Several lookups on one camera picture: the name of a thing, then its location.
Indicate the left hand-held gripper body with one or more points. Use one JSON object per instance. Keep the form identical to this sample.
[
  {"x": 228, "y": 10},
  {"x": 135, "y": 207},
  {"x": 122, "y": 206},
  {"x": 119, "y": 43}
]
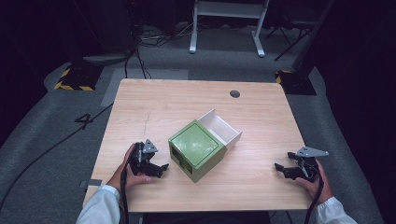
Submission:
[{"x": 141, "y": 158}]

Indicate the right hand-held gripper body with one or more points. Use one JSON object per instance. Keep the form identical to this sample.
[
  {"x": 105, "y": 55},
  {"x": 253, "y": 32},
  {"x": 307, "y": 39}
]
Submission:
[{"x": 306, "y": 163}]

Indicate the green drawer cabinet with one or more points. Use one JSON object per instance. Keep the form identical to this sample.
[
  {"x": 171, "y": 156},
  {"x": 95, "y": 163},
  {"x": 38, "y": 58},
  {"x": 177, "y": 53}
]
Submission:
[{"x": 199, "y": 149}]

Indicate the white drawer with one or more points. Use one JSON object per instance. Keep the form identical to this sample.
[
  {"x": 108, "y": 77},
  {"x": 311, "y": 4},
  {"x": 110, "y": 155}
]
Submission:
[{"x": 222, "y": 129}]

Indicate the person's left hand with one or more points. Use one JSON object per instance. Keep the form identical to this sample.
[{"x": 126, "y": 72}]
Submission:
[{"x": 133, "y": 179}]

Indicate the person's right hand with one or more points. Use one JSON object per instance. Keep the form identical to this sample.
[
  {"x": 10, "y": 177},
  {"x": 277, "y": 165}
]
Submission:
[{"x": 317, "y": 188}]

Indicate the black yellow striped stand base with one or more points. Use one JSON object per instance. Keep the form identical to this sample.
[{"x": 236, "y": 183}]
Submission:
[
  {"x": 295, "y": 82},
  {"x": 77, "y": 79}
]

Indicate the dark stand with round base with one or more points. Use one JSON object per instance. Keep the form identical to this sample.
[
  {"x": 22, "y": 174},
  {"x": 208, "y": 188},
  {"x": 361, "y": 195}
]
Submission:
[{"x": 109, "y": 46}]

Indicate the black tripod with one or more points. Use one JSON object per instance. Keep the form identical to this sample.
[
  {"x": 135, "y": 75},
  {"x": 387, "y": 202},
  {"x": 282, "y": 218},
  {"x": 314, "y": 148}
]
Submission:
[{"x": 289, "y": 34}]

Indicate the white metal stand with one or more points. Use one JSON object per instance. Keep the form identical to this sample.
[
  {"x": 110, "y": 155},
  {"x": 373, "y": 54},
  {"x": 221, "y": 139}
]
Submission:
[{"x": 229, "y": 9}]

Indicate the grey metal stand post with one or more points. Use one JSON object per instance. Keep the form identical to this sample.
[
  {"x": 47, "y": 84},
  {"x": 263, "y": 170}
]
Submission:
[{"x": 313, "y": 34}]

